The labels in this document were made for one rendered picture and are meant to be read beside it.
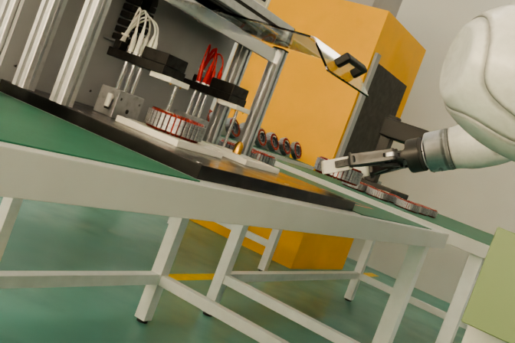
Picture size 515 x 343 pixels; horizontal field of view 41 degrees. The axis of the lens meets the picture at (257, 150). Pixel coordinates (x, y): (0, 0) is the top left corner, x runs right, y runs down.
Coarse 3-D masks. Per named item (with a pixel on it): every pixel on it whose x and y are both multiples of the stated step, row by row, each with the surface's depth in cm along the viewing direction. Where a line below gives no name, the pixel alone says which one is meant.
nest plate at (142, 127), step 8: (120, 120) 126; (128, 120) 125; (136, 120) 131; (136, 128) 124; (144, 128) 123; (152, 128) 125; (160, 136) 121; (168, 136) 120; (176, 144) 119; (184, 144) 121; (192, 144) 123; (200, 144) 132; (200, 152) 126; (208, 152) 128; (216, 152) 130
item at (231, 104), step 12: (192, 84) 154; (216, 84) 152; (228, 84) 150; (192, 96) 155; (204, 96) 159; (216, 96) 151; (228, 96) 149; (240, 96) 153; (192, 108) 157; (240, 108) 150
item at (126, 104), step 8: (104, 88) 134; (112, 88) 133; (104, 96) 134; (120, 96) 132; (128, 96) 134; (136, 96) 136; (96, 104) 134; (112, 104) 132; (120, 104) 133; (128, 104) 135; (136, 104) 137; (104, 112) 133; (112, 112) 132; (120, 112) 134; (128, 112) 136; (136, 112) 138
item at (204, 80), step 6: (210, 48) 158; (216, 48) 155; (210, 54) 158; (216, 54) 156; (204, 60) 156; (216, 60) 155; (222, 60) 158; (204, 66) 156; (210, 66) 153; (222, 66) 158; (198, 72) 156; (210, 72) 154; (192, 78) 160; (198, 78) 156; (204, 78) 154; (210, 78) 155; (204, 84) 154
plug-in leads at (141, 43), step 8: (136, 16) 135; (144, 16) 135; (136, 24) 136; (144, 24) 132; (128, 32) 136; (136, 32) 135; (144, 32) 133; (120, 40) 136; (144, 40) 137; (152, 40) 135; (120, 48) 135; (136, 48) 133
